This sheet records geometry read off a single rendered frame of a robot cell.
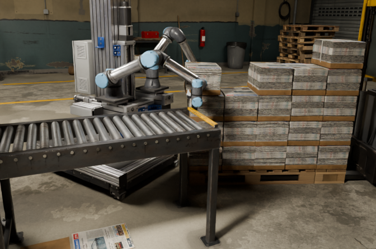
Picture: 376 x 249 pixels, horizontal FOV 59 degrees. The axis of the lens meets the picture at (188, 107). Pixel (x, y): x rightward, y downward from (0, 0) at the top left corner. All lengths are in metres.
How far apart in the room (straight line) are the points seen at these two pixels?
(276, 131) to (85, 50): 1.80
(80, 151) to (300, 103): 1.92
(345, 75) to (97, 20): 2.15
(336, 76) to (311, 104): 0.31
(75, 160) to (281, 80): 1.81
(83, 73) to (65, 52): 5.97
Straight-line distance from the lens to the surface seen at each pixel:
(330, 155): 3.32
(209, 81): 2.77
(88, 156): 1.86
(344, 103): 3.20
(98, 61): 3.06
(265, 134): 3.01
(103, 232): 2.54
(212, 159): 2.11
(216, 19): 10.21
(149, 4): 9.45
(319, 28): 9.45
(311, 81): 3.03
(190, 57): 3.29
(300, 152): 3.18
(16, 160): 1.84
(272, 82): 2.90
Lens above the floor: 1.46
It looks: 15 degrees down
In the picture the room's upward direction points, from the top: 1 degrees clockwise
